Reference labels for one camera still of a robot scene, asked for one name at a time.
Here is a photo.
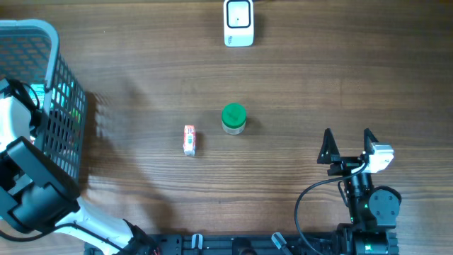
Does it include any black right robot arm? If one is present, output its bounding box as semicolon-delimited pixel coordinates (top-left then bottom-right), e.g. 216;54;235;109
317;128;402;255

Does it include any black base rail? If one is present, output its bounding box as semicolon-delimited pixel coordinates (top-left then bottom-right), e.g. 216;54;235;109
84;232;340;255

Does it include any green lid small jar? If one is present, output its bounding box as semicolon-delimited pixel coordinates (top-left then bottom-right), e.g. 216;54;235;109
222;103;247;135

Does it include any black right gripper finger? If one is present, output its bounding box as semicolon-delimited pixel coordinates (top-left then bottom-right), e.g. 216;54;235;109
364;128;379;154
317;128;340;164

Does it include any grey plastic mesh basket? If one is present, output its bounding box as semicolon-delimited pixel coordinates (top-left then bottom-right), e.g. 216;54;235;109
1;19;87;181

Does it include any white barcode scanner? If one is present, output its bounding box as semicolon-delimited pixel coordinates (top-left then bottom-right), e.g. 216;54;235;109
223;0;254;47

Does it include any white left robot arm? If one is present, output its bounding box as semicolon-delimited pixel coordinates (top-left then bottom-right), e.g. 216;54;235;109
1;78;159;254

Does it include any mint wet wipes packet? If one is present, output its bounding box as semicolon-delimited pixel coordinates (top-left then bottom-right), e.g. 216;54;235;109
30;84;45;108

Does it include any small orange white box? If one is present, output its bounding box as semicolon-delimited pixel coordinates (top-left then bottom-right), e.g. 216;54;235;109
183;125;196;156

